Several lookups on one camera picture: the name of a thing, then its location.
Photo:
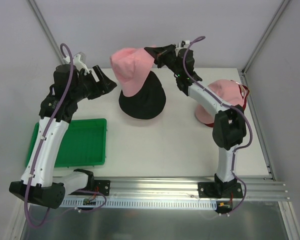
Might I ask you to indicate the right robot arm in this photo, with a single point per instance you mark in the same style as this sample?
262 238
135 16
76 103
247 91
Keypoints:
229 125

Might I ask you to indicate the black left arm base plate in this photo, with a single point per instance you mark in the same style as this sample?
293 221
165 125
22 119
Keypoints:
102 186

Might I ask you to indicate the green plastic tray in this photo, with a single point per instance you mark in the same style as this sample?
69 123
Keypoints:
83 142

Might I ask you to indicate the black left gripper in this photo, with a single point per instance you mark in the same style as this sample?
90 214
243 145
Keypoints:
95 81

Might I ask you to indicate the white slotted cable duct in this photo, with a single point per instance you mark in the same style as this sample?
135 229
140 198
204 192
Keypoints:
129 203

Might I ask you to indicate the aluminium rail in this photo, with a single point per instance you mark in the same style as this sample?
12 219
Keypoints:
186 188

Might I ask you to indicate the black bucket hat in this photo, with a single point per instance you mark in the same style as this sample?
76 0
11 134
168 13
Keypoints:
146 104

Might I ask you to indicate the pink cap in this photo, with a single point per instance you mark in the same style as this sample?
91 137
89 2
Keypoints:
220 90

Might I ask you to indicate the aluminium frame post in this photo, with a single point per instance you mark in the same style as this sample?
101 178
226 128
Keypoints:
266 34
46 30

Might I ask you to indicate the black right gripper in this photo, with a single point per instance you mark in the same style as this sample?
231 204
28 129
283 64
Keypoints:
166 55

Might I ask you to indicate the left aluminium frame post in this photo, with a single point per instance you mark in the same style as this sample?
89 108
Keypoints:
46 30

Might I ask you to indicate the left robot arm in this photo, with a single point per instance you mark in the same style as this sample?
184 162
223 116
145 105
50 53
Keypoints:
36 186

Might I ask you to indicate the pink black-trimmed hat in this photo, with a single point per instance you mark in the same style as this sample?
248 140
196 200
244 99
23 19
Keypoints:
131 67

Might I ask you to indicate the dark red cap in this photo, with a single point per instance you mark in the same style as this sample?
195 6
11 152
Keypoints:
243 100

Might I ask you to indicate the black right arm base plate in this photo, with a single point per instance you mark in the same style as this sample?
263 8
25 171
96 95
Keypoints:
217 191

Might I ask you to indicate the right aluminium frame post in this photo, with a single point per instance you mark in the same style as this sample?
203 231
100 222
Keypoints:
266 34

